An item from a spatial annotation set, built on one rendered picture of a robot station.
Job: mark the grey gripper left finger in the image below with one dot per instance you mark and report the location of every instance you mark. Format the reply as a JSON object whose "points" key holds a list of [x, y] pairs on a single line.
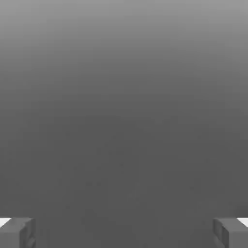
{"points": [[13, 234]]}

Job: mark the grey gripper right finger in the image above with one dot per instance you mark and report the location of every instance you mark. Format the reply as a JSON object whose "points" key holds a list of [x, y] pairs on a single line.
{"points": [[232, 235]]}

